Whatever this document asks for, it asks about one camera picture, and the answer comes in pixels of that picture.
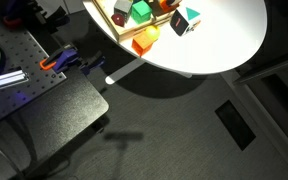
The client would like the black perforated breadboard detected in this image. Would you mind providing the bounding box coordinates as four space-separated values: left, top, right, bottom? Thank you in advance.
0 13 68 129

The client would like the black floor hatch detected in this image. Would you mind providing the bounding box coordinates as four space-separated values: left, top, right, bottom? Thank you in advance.
214 99 257 152

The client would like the orange block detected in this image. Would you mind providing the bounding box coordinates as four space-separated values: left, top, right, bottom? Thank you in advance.
130 33 154 58

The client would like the green block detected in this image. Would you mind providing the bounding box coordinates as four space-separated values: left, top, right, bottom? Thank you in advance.
130 0 153 25

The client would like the yellow lemon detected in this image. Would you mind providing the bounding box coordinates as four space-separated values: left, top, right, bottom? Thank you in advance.
144 25 161 43

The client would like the white table base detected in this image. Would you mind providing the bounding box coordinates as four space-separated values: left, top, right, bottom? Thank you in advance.
104 57 193 85

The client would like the dark red block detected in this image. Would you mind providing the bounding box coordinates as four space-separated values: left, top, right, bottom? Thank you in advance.
111 12 126 28

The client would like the black platform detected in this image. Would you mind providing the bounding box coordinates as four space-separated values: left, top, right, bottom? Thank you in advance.
0 69 110 178

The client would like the aluminium extrusion bar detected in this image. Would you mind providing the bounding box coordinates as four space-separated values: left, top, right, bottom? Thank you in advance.
0 68 30 92

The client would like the dark spring clamp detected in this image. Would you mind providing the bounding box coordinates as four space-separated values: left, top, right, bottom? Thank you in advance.
78 54 107 77

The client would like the white soft cube teal triangle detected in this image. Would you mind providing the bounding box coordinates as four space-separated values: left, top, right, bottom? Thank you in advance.
169 6 202 38

